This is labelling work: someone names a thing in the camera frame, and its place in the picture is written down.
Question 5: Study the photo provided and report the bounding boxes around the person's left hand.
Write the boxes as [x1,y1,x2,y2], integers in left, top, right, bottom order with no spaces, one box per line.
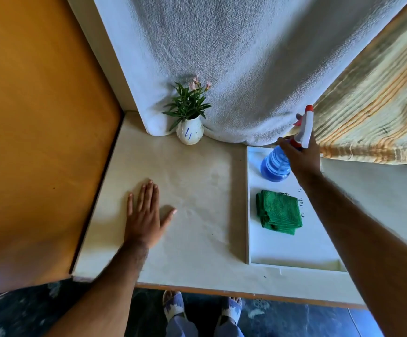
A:
[124,179,178,249]

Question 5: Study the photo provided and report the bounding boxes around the person's right hand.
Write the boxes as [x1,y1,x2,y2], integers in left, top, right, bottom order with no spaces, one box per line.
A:
[277,113,323,188]

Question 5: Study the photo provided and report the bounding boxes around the blue spray bottle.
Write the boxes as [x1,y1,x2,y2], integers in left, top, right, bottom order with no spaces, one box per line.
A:
[260,105,315,182]

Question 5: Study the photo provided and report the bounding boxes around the person's left forearm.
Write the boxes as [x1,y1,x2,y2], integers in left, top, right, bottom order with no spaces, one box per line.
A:
[46,241,149,337]

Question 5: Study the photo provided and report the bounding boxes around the person's right forearm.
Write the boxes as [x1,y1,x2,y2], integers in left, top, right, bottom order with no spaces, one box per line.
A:
[296,171,407,337]

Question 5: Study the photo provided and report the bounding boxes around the green folded cloth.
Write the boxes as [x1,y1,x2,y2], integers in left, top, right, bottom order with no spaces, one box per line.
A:
[256,190,303,236]

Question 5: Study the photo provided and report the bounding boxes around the white tray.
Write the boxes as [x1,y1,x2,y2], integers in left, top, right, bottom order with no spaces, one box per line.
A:
[246,146,348,273]

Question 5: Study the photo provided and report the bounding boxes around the white ceramic vase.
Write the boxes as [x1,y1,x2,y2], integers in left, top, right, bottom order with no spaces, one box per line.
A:
[176,116,204,146]

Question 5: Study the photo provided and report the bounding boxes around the person's left sandal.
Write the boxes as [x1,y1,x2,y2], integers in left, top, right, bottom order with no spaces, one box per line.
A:
[162,290,187,323]

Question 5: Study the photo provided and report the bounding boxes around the person's sandal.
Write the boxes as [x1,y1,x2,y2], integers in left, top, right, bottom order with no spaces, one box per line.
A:
[162,290,187,323]
[220,296,243,325]

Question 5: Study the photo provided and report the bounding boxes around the white towel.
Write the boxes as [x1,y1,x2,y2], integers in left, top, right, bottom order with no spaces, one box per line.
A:
[92,0,407,147]

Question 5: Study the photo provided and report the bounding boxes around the striped yellow cloth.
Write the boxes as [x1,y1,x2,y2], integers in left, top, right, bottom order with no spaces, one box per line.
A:
[288,0,407,168]

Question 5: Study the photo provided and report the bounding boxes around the green plant with pink flowers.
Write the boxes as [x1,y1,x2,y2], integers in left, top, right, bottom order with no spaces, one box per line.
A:
[161,76,213,132]

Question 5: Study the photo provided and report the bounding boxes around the person's right sandal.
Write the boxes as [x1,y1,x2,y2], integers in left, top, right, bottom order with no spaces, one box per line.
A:
[220,296,243,325]

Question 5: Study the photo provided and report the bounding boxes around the orange wooden panel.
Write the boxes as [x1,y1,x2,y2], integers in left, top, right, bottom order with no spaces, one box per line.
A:
[0,0,124,298]

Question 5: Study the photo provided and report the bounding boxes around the person's blue trousers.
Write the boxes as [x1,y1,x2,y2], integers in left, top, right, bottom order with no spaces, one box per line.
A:
[165,314,245,337]

